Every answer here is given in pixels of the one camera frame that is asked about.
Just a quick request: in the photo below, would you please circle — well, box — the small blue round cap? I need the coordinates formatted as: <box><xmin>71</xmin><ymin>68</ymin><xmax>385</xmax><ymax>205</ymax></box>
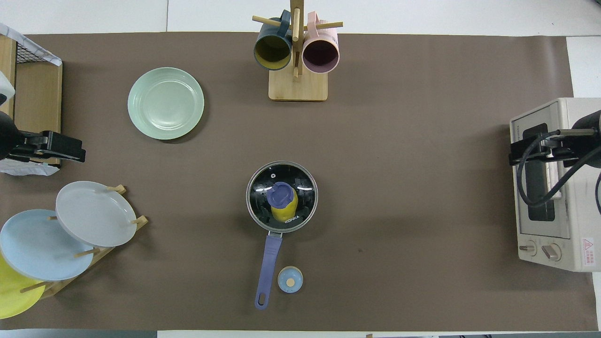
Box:
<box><xmin>277</xmin><ymin>266</ymin><xmax>304</xmax><ymax>294</ymax></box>

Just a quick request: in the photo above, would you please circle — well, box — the dark teal mug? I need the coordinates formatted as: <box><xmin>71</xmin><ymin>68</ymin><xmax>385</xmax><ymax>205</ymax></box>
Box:
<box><xmin>254</xmin><ymin>10</ymin><xmax>294</xmax><ymax>71</ymax></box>

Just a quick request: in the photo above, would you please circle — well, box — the grey plate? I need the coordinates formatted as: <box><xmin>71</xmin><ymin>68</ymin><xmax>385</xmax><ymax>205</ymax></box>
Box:
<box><xmin>55</xmin><ymin>181</ymin><xmax>138</xmax><ymax>248</ymax></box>

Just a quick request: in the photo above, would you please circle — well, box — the metal toaster door handle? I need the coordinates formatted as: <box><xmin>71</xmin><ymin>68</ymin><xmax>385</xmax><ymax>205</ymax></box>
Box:
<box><xmin>545</xmin><ymin>163</ymin><xmax>562</xmax><ymax>200</ymax></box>

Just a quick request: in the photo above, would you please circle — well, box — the pale green plate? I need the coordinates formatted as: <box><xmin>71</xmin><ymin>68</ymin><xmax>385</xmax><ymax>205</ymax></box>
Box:
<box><xmin>127</xmin><ymin>67</ymin><xmax>205</xmax><ymax>140</ymax></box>

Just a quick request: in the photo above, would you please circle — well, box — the pink mug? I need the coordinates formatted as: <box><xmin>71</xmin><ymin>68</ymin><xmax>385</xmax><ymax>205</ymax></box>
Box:
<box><xmin>302</xmin><ymin>12</ymin><xmax>340</xmax><ymax>74</ymax></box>

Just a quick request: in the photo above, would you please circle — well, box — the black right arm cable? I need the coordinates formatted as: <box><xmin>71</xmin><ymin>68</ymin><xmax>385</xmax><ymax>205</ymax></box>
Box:
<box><xmin>516</xmin><ymin>131</ymin><xmax>601</xmax><ymax>215</ymax></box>

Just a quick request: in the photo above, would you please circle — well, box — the wooden box with mesh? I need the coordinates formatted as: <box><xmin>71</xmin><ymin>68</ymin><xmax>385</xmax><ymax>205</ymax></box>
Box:
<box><xmin>0</xmin><ymin>35</ymin><xmax>63</xmax><ymax>166</ymax></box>
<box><xmin>0</xmin><ymin>23</ymin><xmax>62</xmax><ymax>177</ymax></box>

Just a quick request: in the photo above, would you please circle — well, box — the wooden mug tree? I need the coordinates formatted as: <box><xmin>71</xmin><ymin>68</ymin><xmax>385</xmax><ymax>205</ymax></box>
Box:
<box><xmin>252</xmin><ymin>0</ymin><xmax>343</xmax><ymax>102</ymax></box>

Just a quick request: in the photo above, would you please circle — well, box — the black pot purple handle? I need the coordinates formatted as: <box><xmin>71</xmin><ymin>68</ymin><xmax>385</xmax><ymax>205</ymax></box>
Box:
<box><xmin>246</xmin><ymin>161</ymin><xmax>319</xmax><ymax>310</ymax></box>

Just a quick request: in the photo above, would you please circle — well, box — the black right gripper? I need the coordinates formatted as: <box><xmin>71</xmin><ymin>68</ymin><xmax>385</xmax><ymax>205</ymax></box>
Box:
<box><xmin>509</xmin><ymin>129</ymin><xmax>579</xmax><ymax>166</ymax></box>

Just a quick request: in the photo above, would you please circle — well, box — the wooden plate rack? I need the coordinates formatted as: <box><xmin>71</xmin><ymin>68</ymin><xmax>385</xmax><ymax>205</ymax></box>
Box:
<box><xmin>20</xmin><ymin>184</ymin><xmax>149</xmax><ymax>299</ymax></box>

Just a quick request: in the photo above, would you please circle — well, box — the brown paper table mat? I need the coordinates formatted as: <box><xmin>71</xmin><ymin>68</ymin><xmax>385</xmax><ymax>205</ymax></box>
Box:
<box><xmin>0</xmin><ymin>32</ymin><xmax>599</xmax><ymax>331</ymax></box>

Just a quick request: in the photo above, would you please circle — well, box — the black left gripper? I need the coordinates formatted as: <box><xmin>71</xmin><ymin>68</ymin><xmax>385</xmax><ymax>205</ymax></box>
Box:
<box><xmin>21</xmin><ymin>131</ymin><xmax>86</xmax><ymax>163</ymax></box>

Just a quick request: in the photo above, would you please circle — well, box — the yellow plate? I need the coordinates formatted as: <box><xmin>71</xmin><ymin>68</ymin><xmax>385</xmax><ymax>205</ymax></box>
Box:
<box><xmin>0</xmin><ymin>253</ymin><xmax>46</xmax><ymax>320</ymax></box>

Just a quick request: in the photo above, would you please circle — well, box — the light blue plate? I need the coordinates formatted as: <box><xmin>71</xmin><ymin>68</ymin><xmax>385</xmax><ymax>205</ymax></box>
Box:
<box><xmin>0</xmin><ymin>209</ymin><xmax>94</xmax><ymax>282</ymax></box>

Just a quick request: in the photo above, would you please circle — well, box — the glass lid purple knob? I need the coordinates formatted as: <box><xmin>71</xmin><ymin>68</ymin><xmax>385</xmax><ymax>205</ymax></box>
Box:
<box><xmin>247</xmin><ymin>162</ymin><xmax>318</xmax><ymax>233</ymax></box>

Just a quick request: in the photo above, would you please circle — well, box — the beige toaster oven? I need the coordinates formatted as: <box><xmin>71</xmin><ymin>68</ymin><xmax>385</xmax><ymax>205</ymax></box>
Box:
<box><xmin>509</xmin><ymin>97</ymin><xmax>601</xmax><ymax>273</ymax></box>

